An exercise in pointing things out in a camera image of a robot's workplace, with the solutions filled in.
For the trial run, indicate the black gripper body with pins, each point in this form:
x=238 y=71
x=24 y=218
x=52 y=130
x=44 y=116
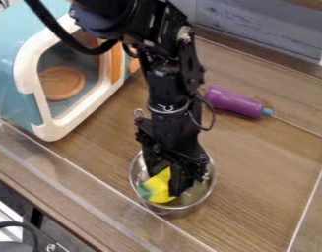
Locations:
x=172 y=128

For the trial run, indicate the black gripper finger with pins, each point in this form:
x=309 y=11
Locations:
x=183 y=176
x=156 y=159

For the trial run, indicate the yellow toy banana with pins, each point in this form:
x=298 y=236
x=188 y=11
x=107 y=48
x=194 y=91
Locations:
x=154 y=189

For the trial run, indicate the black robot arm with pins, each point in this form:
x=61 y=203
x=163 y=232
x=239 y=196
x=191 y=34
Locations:
x=155 y=28

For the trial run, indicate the silver metal pot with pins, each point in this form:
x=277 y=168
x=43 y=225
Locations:
x=191 y=198

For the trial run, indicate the purple toy eggplant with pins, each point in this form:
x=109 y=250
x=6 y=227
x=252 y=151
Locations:
x=227 y=100

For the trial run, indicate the clear acrylic barrier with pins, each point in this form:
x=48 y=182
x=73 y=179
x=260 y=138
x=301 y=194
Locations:
x=91 y=209

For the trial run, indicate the blue toy microwave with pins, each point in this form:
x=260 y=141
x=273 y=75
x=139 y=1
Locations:
x=52 y=86

